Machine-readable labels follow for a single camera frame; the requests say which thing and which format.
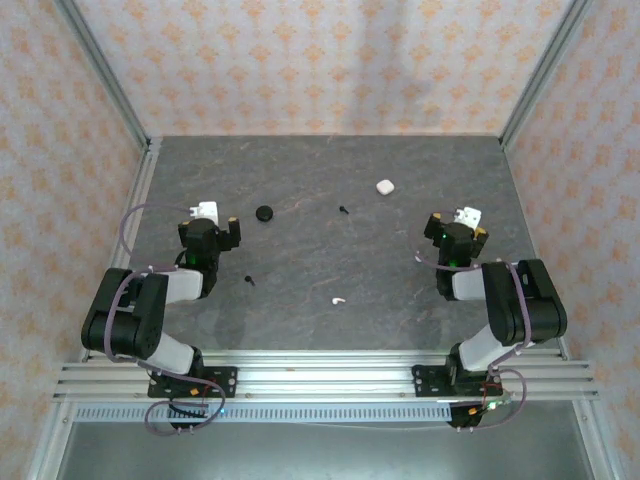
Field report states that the grey metal lower panel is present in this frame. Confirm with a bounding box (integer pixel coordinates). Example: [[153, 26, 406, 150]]
[[54, 422, 594, 480]]

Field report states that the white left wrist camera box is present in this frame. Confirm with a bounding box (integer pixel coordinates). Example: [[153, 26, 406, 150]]
[[188, 200, 220, 225]]

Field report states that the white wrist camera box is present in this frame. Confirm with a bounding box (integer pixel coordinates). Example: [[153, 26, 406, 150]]
[[188, 200, 220, 225], [452, 206, 482, 229]]

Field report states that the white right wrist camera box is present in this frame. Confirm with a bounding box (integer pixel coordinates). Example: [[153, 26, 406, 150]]
[[452, 206, 482, 229]]

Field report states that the aluminium side rail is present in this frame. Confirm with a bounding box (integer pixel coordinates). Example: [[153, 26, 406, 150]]
[[102, 137, 163, 362]]

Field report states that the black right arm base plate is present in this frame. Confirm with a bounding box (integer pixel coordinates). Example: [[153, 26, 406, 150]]
[[412, 364, 501, 400]]

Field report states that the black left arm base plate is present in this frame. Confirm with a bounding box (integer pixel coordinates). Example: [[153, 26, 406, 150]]
[[147, 366, 239, 400]]

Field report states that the small wired circuit board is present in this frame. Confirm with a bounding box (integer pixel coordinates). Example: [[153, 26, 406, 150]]
[[187, 379, 225, 418], [469, 382, 517, 417]]

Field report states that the aluminium frame post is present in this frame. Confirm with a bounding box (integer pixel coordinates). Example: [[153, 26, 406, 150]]
[[52, 0, 152, 151], [498, 0, 597, 150]]

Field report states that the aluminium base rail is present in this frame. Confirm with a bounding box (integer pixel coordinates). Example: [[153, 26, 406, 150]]
[[52, 347, 599, 401]]

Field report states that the grey slotted cable duct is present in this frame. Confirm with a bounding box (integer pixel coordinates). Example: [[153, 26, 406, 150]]
[[74, 404, 454, 424]]

